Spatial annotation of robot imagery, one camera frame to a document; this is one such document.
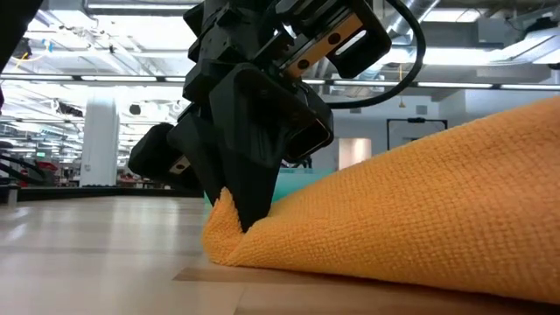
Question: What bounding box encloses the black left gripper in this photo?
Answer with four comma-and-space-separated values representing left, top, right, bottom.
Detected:
183, 0, 334, 233

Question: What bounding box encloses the orange microfiber towel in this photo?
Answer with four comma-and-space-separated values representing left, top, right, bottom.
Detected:
201, 96, 560, 305

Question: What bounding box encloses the white building pillar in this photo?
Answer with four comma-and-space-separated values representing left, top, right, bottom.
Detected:
80, 98, 120, 187

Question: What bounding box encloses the long ceiling light bar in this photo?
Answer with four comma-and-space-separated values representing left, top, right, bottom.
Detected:
0, 73, 560, 91

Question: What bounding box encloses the white door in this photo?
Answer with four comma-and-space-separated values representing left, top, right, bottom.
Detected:
337, 137, 373, 171

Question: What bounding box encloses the red background equipment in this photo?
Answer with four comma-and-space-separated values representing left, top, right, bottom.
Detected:
19, 159, 59, 188

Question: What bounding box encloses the black metal table frame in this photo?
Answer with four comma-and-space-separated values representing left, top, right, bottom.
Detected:
0, 185, 205, 203

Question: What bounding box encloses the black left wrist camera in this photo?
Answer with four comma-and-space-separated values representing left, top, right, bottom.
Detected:
273, 0, 393, 80

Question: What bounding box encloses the black background rig frame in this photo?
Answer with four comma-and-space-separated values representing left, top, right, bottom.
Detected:
387, 116, 450, 152

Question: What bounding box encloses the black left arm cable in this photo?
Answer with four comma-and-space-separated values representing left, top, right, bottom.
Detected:
325, 0, 427, 110

